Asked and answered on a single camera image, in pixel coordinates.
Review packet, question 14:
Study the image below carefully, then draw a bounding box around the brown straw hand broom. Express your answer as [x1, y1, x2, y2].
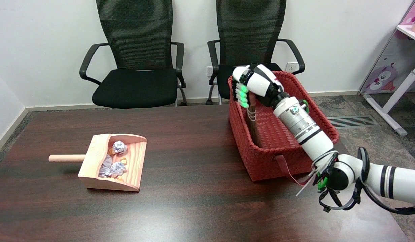
[246, 94, 262, 148]

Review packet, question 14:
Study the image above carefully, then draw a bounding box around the wooden dustpan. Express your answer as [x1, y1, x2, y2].
[48, 133, 147, 192]

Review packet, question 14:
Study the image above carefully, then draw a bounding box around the floor air vent grille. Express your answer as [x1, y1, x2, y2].
[327, 115, 380, 129]

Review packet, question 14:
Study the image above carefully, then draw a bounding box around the crumpled grey paper ball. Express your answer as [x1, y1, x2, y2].
[99, 154, 113, 178]
[110, 162, 127, 177]
[112, 141, 127, 155]

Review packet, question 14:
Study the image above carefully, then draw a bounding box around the red woven basket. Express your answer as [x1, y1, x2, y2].
[228, 69, 340, 182]

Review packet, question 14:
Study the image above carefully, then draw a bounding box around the black mesh office chair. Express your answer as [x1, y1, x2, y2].
[206, 0, 305, 105]
[79, 0, 188, 109]

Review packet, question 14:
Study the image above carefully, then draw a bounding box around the white shelf with pink panel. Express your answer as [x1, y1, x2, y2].
[363, 24, 415, 136]

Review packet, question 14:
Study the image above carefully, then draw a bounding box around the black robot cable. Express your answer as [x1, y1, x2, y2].
[317, 147, 415, 215]

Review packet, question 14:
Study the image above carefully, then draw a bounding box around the pink cartoon panel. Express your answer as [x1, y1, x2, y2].
[358, 0, 415, 95]

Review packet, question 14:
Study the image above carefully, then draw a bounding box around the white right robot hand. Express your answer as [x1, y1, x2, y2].
[232, 63, 290, 109]

